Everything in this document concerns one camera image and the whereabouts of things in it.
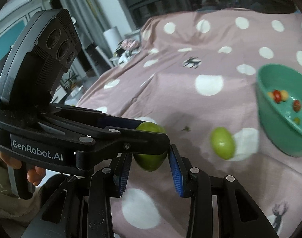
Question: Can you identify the small green fruit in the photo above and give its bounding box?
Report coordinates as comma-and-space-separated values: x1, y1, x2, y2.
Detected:
134, 122, 167, 171

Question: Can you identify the beige sleeve forearm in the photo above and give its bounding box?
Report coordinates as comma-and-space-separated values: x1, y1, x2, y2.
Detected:
0, 164, 43, 233

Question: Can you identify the person's left hand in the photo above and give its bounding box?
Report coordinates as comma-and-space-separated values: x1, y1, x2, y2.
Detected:
0, 144, 46, 186

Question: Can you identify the potted green plant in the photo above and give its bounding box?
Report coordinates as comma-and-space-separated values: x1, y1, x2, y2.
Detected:
63, 71, 78, 90

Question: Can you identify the small dry stem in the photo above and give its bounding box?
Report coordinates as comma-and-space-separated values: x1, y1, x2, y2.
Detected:
182, 126, 191, 132

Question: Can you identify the large green fruit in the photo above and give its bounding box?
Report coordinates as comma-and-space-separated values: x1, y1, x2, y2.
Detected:
210, 127, 236, 160

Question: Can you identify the white paper roll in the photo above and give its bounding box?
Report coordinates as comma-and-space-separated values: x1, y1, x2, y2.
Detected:
103, 26, 122, 53

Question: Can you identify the pink polka dot cloth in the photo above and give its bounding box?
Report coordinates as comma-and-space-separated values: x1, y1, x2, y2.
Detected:
78, 9, 302, 237

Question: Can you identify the grey curtain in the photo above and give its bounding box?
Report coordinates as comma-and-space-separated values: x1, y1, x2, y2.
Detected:
60, 0, 112, 58

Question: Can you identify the yellow fruit in bowl left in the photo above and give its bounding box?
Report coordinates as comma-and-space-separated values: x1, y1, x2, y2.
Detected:
267, 92, 275, 100

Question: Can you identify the yellow fruit in bowl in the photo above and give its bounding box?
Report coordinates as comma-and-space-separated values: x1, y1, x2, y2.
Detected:
280, 90, 289, 102
267, 92, 275, 100

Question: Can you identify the red tomato in bowl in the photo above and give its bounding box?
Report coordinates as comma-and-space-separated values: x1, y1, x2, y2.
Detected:
293, 99, 301, 112
272, 90, 282, 104

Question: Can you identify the green fruit in bowl right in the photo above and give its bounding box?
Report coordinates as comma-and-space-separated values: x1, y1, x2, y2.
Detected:
293, 117, 300, 125

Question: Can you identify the yellow fruit in bowl right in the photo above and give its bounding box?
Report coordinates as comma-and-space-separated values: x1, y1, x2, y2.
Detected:
280, 90, 289, 102

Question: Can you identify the green plastic bowl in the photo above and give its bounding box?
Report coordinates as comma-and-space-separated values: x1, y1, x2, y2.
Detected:
256, 63, 302, 157

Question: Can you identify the red tomato in bowl right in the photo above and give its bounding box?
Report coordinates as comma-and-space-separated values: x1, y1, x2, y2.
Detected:
293, 99, 301, 112

